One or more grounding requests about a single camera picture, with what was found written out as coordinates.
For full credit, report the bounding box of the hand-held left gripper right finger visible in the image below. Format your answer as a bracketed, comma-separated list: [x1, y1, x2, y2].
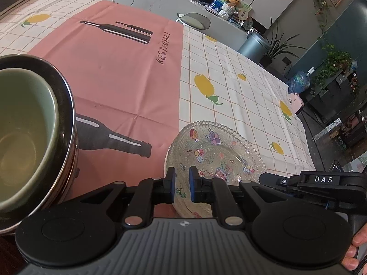
[189, 166, 285, 227]

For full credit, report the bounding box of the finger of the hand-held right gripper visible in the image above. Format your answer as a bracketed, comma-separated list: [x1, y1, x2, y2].
[259, 172, 302, 197]

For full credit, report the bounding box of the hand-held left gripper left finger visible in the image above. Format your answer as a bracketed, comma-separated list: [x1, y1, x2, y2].
[78, 167, 176, 227]

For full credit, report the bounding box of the ribbed clear glass plate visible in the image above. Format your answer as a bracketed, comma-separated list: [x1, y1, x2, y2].
[164, 120, 266, 219]

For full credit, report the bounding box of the stainless steel bowl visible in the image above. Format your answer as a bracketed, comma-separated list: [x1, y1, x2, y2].
[0, 54, 79, 234]

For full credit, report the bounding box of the green ceramic bowl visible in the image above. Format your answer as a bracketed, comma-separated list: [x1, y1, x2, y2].
[0, 68, 60, 212]

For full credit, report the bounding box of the person's right hand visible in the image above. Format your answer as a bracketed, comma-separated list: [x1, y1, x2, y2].
[342, 225, 367, 271]

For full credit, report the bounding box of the pink small appliance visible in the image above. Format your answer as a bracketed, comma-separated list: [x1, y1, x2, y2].
[287, 92, 305, 114]

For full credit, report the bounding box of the dark low cabinet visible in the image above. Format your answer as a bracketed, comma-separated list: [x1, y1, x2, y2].
[304, 71, 367, 121]

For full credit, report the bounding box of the blue water jug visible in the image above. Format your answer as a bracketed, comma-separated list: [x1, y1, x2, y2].
[287, 67, 316, 94]

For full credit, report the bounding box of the pink and white printed tablecloth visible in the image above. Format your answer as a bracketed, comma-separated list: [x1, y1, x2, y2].
[0, 0, 316, 224]

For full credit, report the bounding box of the trailing green vine plant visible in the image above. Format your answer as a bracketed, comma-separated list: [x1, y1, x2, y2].
[311, 0, 362, 98]

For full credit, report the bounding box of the potted green plant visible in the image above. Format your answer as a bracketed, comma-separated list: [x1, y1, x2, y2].
[259, 17, 307, 68]

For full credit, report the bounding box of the grey round bin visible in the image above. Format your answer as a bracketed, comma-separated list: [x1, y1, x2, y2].
[237, 31, 271, 65]

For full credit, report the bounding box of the grey seat chair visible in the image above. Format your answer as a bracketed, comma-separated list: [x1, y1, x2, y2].
[176, 12, 211, 30]

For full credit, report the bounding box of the brown teddy bear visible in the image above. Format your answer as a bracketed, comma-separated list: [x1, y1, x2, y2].
[221, 0, 241, 18]

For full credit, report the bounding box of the white marble counter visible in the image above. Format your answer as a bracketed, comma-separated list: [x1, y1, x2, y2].
[69, 0, 248, 39]

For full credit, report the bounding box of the black flat box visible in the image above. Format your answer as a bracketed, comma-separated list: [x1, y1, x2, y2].
[0, 0, 35, 18]

